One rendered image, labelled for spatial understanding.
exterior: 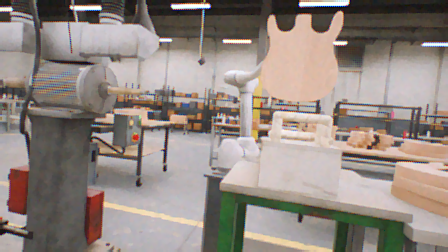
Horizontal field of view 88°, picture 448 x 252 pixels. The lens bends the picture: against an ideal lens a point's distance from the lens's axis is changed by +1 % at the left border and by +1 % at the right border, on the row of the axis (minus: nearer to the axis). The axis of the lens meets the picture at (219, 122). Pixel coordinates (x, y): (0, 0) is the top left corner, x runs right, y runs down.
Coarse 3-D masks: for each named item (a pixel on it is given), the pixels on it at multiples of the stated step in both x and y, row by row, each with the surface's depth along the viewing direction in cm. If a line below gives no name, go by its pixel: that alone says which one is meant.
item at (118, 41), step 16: (80, 32) 105; (96, 32) 103; (112, 32) 101; (128, 32) 99; (144, 32) 102; (80, 48) 105; (96, 48) 103; (112, 48) 101; (128, 48) 99; (144, 48) 103
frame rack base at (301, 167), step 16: (272, 144) 82; (288, 144) 81; (304, 144) 83; (272, 160) 82; (288, 160) 81; (304, 160) 80; (320, 160) 79; (336, 160) 78; (272, 176) 82; (288, 176) 81; (304, 176) 80; (320, 176) 79; (336, 176) 78; (304, 192) 81; (320, 192) 80; (336, 192) 78
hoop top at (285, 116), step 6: (276, 114) 83; (282, 114) 82; (288, 114) 82; (294, 114) 81; (300, 114) 81; (306, 114) 81; (312, 114) 81; (282, 120) 83; (288, 120) 82; (294, 120) 82; (300, 120) 81; (306, 120) 81; (312, 120) 80; (318, 120) 80; (324, 120) 79
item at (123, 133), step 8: (120, 120) 141; (128, 120) 141; (136, 120) 149; (120, 128) 141; (128, 128) 141; (136, 128) 150; (120, 136) 141; (128, 136) 142; (112, 144) 143; (120, 144) 142; (128, 144) 143; (136, 144) 152; (120, 152) 146
